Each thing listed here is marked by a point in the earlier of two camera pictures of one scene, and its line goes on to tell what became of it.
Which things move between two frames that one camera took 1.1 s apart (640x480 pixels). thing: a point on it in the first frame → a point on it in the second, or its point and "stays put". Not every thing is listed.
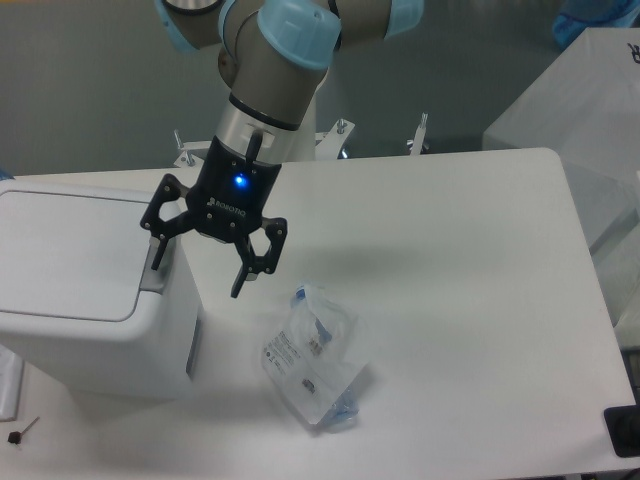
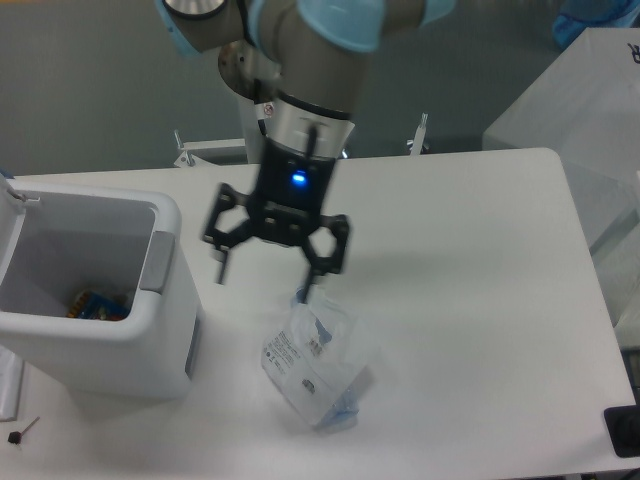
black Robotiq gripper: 231,192 → 291,189
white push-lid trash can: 82,309 stays put
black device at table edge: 623,426 stays put
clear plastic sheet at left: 11,379 stays put
